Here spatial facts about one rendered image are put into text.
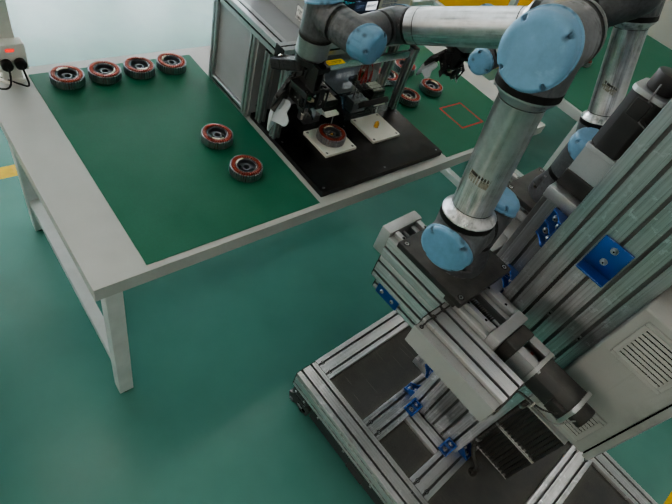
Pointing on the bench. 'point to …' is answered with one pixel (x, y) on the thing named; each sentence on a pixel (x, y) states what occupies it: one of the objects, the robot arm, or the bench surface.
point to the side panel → (231, 57)
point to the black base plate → (291, 146)
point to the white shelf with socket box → (11, 53)
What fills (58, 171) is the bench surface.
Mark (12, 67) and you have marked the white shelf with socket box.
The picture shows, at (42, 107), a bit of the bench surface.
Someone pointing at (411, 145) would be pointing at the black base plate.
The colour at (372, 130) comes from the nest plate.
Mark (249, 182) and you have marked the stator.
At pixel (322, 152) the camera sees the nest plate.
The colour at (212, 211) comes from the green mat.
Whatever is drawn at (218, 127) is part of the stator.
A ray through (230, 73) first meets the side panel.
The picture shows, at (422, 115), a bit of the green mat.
